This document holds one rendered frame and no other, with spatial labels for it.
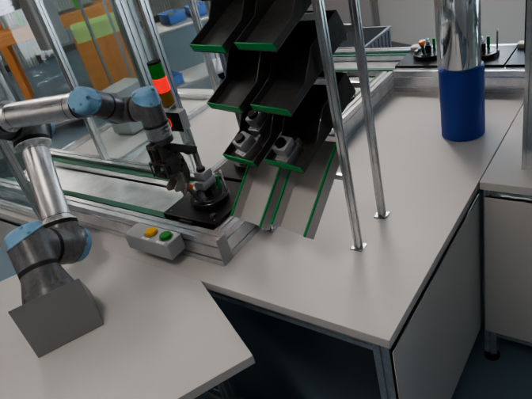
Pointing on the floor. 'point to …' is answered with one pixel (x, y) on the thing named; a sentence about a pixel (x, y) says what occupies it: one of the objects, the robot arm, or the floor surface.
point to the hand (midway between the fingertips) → (185, 189)
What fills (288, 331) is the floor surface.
